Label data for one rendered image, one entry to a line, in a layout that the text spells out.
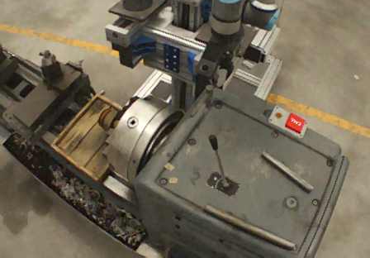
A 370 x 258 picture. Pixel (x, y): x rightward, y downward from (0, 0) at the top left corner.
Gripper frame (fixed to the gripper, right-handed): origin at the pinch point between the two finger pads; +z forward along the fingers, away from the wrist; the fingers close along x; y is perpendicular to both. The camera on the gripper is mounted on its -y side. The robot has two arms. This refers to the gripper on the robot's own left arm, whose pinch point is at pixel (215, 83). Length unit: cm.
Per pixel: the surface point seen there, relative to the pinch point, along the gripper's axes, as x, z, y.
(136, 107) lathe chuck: 21.4, 14.1, -10.3
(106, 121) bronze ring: 34.1, 26.4, -13.6
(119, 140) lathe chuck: 20.8, 17.8, -21.7
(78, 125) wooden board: 58, 49, -11
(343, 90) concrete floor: -66, 138, 186
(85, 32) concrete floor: 195, 139, 118
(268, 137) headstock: -20.2, 12.3, -0.1
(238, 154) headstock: -14.4, 12.2, -10.2
